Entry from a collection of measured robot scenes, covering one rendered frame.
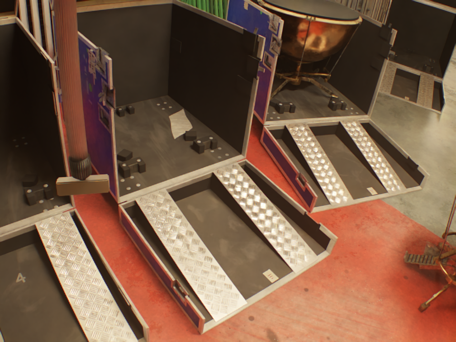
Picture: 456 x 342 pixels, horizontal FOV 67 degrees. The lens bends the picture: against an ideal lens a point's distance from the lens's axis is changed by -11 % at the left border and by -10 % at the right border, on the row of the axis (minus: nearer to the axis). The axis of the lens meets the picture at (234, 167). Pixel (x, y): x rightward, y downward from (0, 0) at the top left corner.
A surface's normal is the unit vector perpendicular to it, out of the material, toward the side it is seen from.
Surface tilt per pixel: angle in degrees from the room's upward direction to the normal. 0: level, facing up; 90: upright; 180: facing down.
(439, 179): 0
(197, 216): 2
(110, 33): 90
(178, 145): 0
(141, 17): 90
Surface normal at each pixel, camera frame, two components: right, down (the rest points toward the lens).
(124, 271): 0.12, -0.80
